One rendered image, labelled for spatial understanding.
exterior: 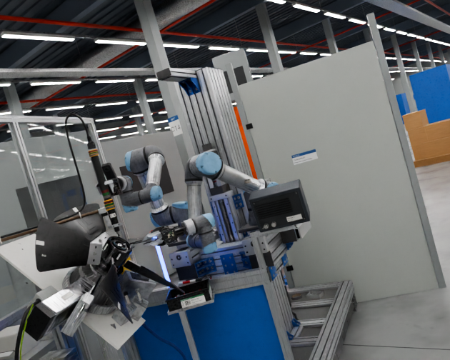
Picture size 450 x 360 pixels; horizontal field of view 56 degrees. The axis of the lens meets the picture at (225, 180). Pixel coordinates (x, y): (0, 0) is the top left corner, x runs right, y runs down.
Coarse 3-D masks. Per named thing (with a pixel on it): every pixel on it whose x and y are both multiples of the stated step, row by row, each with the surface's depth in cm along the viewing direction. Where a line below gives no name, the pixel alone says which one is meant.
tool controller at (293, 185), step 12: (252, 192) 218; (264, 192) 212; (276, 192) 207; (288, 192) 205; (300, 192) 204; (252, 204) 211; (264, 204) 209; (276, 204) 208; (288, 204) 207; (300, 204) 206; (264, 216) 212; (276, 216) 211; (288, 216) 210; (300, 216) 209; (264, 228) 212; (276, 228) 213
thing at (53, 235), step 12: (48, 228) 171; (60, 228) 174; (48, 240) 168; (60, 240) 172; (72, 240) 175; (84, 240) 179; (36, 252) 163; (48, 252) 166; (60, 252) 170; (72, 252) 174; (84, 252) 178; (36, 264) 161; (48, 264) 165; (60, 264) 169; (72, 264) 173; (84, 264) 178
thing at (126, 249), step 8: (112, 240) 188; (120, 240) 192; (112, 248) 182; (120, 248) 185; (128, 248) 190; (104, 256) 184; (112, 256) 183; (120, 256) 183; (128, 256) 187; (104, 264) 186; (120, 264) 186; (104, 272) 183; (120, 272) 189
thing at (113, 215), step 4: (88, 136) 195; (88, 140) 195; (88, 144) 194; (92, 144) 194; (88, 148) 194; (92, 148) 197; (108, 212) 196; (112, 212) 196; (112, 216) 196; (116, 216) 197; (112, 220) 196; (116, 220) 197; (112, 224) 196; (116, 228) 196
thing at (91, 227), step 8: (80, 208) 207; (88, 208) 207; (96, 208) 208; (64, 216) 201; (72, 216) 202; (88, 216) 202; (96, 216) 203; (64, 224) 198; (72, 224) 198; (80, 224) 199; (88, 224) 198; (96, 224) 198; (104, 224) 199; (80, 232) 196; (88, 232) 195; (96, 232) 195
